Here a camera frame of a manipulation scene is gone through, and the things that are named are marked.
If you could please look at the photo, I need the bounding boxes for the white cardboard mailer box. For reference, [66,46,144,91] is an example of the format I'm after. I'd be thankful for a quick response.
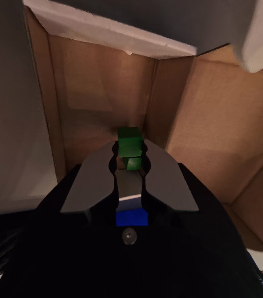
[23,0,263,256]

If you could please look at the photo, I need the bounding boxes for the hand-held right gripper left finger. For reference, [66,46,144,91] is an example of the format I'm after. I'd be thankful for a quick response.
[60,140,120,216]

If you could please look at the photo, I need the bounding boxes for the blue plastic bin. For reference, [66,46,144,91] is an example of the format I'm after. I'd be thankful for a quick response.
[116,202,149,227]

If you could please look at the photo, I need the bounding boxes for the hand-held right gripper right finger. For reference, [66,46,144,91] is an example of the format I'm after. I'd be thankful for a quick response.
[141,139,200,213]

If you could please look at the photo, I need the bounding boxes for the green cube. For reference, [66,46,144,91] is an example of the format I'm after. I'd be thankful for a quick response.
[118,127,144,158]
[126,158,143,171]

